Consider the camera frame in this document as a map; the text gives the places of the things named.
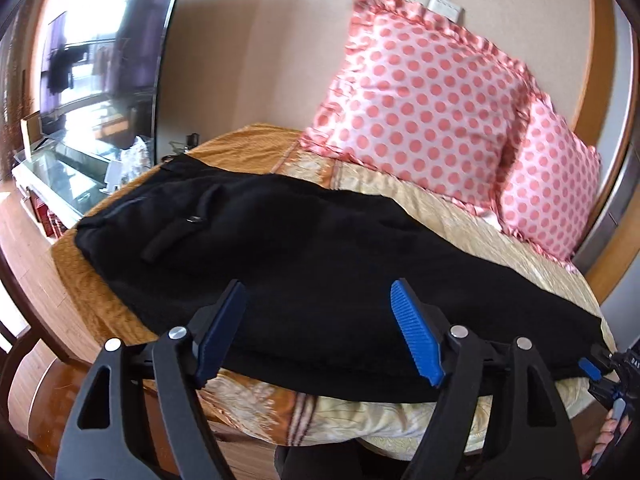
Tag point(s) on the small pink polka dot pillow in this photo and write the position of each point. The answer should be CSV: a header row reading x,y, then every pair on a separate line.
x,y
547,185

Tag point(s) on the black pants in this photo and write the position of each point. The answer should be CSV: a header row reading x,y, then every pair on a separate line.
x,y
310,260

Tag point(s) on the clear plastic bag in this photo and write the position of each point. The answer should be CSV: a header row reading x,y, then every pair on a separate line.
x,y
135,155

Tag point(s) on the large pink polka dot pillow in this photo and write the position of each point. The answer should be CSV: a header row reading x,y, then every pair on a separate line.
x,y
420,95

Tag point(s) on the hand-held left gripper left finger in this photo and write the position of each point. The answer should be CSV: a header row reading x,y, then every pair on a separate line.
x,y
220,332

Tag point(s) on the black wall television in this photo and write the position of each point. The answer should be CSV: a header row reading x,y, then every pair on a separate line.
x,y
110,45

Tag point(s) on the white glass top cabinet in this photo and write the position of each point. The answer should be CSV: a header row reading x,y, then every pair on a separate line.
x,y
55,172

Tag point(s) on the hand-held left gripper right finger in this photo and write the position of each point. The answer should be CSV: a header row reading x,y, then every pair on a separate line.
x,y
415,335

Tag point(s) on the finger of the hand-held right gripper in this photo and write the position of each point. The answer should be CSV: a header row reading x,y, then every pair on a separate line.
x,y
589,367
618,408

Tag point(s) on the bed with golden cover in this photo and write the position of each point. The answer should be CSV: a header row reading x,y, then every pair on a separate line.
x,y
440,205

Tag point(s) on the wooden headboard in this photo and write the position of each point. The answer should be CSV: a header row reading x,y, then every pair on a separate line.
x,y
597,85

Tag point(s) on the dark wooden chair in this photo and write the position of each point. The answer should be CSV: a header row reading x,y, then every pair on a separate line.
x,y
20,345

